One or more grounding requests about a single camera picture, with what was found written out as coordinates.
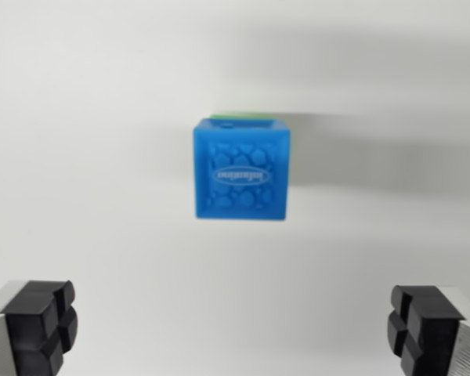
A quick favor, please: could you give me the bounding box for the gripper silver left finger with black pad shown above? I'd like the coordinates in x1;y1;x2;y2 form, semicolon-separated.
0;278;79;376

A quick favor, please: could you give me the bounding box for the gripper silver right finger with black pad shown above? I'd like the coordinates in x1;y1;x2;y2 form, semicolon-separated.
386;284;470;376

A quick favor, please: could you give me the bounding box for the blue rubber infantino cube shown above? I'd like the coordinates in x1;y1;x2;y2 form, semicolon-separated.
192;117;292;222

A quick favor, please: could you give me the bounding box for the green rubber cube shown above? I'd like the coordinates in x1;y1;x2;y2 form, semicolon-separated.
208;110;277;120

